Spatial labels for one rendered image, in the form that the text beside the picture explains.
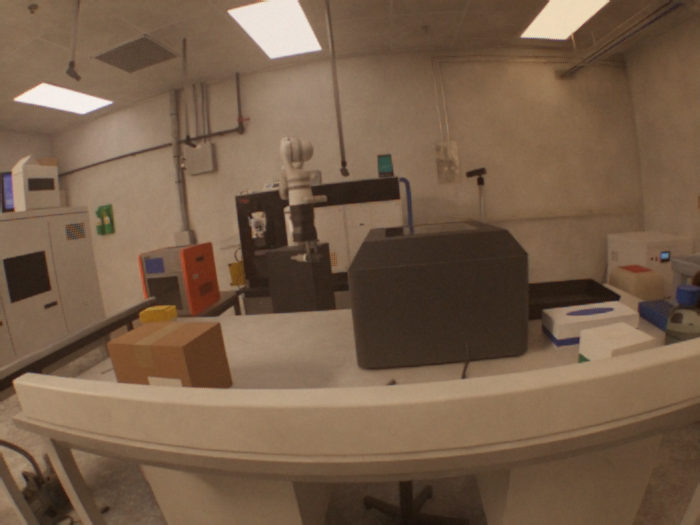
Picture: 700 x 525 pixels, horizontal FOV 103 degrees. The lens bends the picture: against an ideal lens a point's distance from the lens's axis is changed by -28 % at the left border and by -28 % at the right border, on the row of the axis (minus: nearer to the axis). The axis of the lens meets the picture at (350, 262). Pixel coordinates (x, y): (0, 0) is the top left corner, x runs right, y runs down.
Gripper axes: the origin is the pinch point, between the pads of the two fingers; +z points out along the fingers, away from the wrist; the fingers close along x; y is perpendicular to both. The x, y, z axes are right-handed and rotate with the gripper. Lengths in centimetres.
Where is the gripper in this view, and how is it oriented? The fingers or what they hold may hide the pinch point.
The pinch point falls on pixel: (313, 260)
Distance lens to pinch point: 122.3
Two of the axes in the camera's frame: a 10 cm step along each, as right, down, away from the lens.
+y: -7.8, -0.2, 6.3
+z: 1.0, 9.8, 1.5
